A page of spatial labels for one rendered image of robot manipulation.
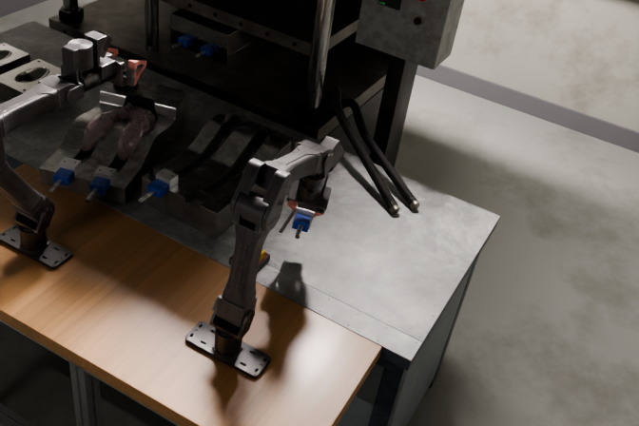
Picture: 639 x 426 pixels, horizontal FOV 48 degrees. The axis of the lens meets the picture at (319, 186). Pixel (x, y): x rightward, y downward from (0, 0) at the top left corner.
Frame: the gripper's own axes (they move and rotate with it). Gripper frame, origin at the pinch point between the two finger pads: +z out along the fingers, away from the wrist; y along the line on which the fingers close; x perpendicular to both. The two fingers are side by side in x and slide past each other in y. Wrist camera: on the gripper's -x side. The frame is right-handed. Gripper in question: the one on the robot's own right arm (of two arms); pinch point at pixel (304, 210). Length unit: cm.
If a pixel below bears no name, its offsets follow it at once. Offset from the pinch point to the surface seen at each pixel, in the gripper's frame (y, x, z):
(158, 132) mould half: 50, -25, 20
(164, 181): 39.5, -2.3, 8.5
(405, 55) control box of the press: -18, -76, 11
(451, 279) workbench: -43.4, 2.3, 10.2
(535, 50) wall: -105, -234, 135
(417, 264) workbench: -34.1, -0.3, 12.1
